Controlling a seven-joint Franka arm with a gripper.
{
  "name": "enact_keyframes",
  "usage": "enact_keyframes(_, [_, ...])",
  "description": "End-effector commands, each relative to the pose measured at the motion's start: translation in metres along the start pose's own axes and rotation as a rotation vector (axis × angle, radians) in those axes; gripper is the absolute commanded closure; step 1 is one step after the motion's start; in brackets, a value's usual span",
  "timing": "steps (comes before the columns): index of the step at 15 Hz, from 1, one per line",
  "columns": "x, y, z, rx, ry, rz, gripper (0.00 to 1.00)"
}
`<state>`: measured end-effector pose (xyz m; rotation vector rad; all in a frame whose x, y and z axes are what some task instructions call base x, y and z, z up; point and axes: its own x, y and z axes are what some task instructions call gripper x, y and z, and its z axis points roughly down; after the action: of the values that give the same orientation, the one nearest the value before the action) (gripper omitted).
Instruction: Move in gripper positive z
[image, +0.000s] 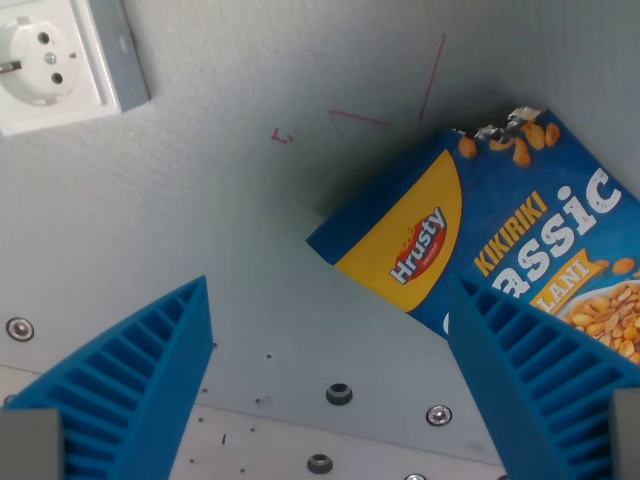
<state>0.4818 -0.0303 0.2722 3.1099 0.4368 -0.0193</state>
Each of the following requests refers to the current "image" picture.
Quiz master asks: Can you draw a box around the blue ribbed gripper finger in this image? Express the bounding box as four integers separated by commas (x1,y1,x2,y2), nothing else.
446,273,640,480
0,274,215,480

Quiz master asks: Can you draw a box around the blue Hrusty peanut box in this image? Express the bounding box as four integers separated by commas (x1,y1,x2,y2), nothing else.
305,105,640,366

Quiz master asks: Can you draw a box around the grey socket mounting frame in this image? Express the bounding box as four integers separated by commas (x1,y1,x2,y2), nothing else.
101,0,151,115

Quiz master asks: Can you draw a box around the white wall power socket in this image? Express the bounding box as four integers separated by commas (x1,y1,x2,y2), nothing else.
0,0,122,137

